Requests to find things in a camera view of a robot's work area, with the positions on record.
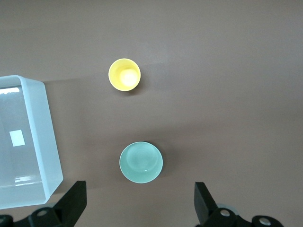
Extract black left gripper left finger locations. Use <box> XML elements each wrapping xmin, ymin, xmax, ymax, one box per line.
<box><xmin>28</xmin><ymin>181</ymin><xmax>87</xmax><ymax>227</ymax></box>

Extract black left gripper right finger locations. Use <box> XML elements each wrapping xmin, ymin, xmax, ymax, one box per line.
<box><xmin>194</xmin><ymin>181</ymin><xmax>285</xmax><ymax>227</ymax></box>

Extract yellow plastic cup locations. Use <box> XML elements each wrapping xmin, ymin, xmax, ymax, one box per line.
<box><xmin>108</xmin><ymin>58</ymin><xmax>142</xmax><ymax>92</ymax></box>

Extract translucent white plastic bin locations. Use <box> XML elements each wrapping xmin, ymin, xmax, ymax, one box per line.
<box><xmin>0</xmin><ymin>74</ymin><xmax>64</xmax><ymax>210</ymax></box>

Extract brown table cover sheet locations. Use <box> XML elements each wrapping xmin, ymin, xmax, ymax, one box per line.
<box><xmin>0</xmin><ymin>0</ymin><xmax>303</xmax><ymax>227</ymax></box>

